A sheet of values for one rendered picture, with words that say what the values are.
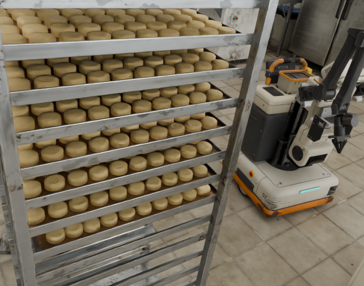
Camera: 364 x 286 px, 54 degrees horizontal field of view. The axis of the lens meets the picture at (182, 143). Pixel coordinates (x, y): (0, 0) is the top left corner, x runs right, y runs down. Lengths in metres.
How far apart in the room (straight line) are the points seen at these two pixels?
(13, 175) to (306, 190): 2.14
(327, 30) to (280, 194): 3.52
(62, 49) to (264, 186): 2.01
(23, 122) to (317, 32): 5.17
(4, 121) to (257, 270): 1.88
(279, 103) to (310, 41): 3.37
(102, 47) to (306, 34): 5.19
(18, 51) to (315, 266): 2.18
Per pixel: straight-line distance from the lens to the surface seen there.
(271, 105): 2.45
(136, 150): 0.91
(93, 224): 1.07
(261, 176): 2.58
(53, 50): 0.73
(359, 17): 5.38
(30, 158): 0.87
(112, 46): 0.76
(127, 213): 1.11
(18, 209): 0.86
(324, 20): 5.65
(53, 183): 0.94
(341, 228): 2.88
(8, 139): 0.76
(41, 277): 1.10
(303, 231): 2.71
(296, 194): 2.60
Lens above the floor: 1.74
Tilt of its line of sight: 32 degrees down
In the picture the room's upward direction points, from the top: 9 degrees clockwise
